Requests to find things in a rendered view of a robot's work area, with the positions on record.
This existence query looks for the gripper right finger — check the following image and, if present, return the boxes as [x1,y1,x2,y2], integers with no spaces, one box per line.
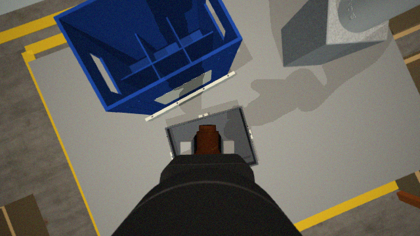
[219,133,234,154]

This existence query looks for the brown glass bottle with white label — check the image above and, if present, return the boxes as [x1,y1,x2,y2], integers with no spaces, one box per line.
[194,125,222,155]

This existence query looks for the blue divided crate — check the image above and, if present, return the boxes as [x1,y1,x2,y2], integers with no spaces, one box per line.
[53,0,243,115]

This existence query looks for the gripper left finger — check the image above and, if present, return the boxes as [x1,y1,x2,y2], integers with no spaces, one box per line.
[180,134,197,155]

